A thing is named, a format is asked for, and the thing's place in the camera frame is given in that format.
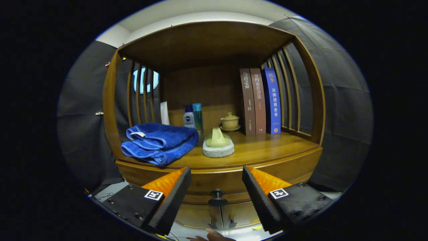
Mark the wooden cabinet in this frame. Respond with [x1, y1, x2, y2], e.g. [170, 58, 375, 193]
[103, 21, 326, 235]

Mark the white and blue bottle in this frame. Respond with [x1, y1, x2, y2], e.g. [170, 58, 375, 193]
[183, 105, 196, 129]

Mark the beige lidded teacup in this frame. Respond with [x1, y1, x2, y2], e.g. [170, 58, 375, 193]
[221, 112, 240, 130]

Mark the teal bottle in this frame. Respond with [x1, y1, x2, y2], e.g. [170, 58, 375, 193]
[192, 103, 204, 134]

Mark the blue book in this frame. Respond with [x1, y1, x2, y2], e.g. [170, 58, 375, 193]
[261, 67, 282, 135]

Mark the wooden cabinet door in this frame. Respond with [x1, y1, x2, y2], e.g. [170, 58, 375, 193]
[174, 204, 223, 230]
[221, 202, 263, 229]

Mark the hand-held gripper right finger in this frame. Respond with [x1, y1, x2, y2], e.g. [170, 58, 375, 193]
[242, 165, 335, 235]

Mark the reddish brown book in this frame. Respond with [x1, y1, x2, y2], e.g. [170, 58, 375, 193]
[249, 68, 266, 135]

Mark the dark brown book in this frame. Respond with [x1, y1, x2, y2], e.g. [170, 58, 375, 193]
[239, 68, 256, 136]

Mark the white tube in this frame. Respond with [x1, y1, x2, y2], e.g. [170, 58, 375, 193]
[160, 101, 170, 126]

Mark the blue folded towel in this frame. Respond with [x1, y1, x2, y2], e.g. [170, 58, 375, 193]
[121, 122, 199, 167]

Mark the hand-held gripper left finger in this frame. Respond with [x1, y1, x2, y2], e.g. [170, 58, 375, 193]
[92, 167, 192, 236]

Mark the wooden countertop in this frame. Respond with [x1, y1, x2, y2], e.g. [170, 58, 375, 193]
[115, 130, 320, 169]

